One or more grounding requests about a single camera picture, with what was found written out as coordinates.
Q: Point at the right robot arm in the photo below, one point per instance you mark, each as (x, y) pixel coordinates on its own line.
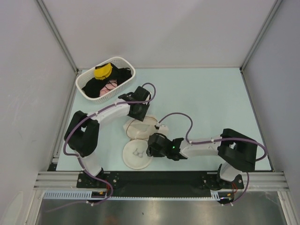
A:
(237, 150)

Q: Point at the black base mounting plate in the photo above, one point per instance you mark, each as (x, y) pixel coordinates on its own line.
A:
(168, 184)

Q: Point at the yellow bra with black straps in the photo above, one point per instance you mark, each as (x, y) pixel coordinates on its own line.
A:
(102, 72)

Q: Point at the black garment in basket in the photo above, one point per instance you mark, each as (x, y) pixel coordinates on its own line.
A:
(93, 86)

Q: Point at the white slotted cable duct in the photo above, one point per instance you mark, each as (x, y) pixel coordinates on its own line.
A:
(94, 195)

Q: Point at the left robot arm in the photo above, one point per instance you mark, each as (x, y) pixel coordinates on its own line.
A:
(81, 137)

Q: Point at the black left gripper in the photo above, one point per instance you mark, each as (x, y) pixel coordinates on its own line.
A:
(140, 117)

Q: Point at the pink garment in basket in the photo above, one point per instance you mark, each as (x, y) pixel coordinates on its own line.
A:
(111, 84)

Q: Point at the white perforated plastic basket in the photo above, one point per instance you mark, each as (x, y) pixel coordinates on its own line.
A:
(119, 62)

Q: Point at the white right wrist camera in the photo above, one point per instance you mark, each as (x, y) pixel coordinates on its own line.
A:
(162, 129)

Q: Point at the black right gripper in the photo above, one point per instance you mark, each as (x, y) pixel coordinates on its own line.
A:
(151, 151)

